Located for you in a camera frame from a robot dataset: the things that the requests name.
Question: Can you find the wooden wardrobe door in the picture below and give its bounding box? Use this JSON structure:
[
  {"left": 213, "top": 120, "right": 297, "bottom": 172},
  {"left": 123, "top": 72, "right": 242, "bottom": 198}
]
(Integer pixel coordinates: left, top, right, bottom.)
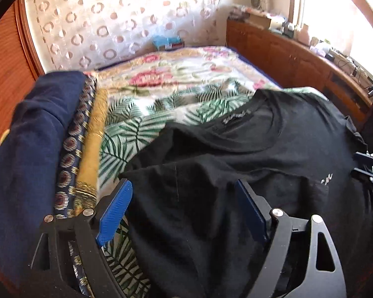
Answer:
[{"left": 0, "top": 1, "right": 46, "bottom": 160}]

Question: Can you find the tangle of cables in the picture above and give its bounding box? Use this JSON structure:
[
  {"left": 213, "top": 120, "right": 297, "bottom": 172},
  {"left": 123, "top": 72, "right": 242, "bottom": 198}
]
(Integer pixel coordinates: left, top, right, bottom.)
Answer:
[{"left": 328, "top": 48, "right": 373, "bottom": 100}]

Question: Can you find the sheer curtain with circles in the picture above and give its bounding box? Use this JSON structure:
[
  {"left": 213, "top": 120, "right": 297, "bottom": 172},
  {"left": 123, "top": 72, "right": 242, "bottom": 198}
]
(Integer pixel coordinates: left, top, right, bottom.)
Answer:
[{"left": 24, "top": 0, "right": 232, "bottom": 73}]

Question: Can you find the floral blanket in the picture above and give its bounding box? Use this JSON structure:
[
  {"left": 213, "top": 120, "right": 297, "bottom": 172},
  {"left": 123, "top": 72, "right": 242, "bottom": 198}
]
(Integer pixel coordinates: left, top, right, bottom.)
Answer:
[{"left": 89, "top": 46, "right": 282, "bottom": 101}]

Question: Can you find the wooden sideboard cabinet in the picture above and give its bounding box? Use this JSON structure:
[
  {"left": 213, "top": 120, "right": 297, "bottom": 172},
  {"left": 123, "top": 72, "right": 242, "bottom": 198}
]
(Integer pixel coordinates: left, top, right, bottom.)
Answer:
[{"left": 226, "top": 17, "right": 373, "bottom": 128}]

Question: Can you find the palm leaf print bedsheet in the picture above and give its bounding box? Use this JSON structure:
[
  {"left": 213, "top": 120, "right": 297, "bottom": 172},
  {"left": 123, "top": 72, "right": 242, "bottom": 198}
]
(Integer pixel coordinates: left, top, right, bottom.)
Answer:
[{"left": 71, "top": 79, "right": 328, "bottom": 298}]

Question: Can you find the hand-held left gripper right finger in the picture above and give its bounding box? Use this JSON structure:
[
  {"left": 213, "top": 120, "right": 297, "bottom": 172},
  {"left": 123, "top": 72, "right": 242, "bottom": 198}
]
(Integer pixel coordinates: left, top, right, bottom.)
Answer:
[{"left": 235, "top": 179, "right": 349, "bottom": 298}]

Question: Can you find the window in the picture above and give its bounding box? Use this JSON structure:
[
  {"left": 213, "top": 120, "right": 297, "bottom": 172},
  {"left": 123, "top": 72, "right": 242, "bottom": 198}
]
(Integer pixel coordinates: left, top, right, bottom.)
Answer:
[{"left": 294, "top": 0, "right": 373, "bottom": 79}]

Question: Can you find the navy gold patterned folded quilt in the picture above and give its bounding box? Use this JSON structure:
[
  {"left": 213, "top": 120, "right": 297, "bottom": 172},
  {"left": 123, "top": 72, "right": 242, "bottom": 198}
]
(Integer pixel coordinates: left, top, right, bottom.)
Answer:
[{"left": 53, "top": 71, "right": 109, "bottom": 298}]

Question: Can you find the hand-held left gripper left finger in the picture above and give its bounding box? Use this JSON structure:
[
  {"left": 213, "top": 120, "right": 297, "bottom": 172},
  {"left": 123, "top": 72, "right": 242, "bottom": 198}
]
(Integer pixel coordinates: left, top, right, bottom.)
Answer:
[{"left": 28, "top": 179, "right": 134, "bottom": 298}]

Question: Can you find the blue box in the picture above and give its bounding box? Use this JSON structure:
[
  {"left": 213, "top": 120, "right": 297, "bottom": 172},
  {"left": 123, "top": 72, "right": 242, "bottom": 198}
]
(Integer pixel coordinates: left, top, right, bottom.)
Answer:
[{"left": 152, "top": 35, "right": 185, "bottom": 51}]

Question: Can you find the black t-shirt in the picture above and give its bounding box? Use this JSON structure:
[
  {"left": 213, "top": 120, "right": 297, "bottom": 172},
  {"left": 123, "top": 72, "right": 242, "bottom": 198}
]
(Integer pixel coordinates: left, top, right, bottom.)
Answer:
[{"left": 118, "top": 87, "right": 373, "bottom": 298}]

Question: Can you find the stack of folded clothes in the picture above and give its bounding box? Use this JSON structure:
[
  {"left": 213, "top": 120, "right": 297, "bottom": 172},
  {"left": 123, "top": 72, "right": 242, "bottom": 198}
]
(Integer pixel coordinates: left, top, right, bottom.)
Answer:
[{"left": 0, "top": 71, "right": 87, "bottom": 286}]

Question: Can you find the cardboard box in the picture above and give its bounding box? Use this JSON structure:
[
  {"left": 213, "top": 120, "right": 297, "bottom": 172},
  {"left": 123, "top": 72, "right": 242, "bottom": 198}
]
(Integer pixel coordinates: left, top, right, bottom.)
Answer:
[{"left": 250, "top": 13, "right": 273, "bottom": 29}]

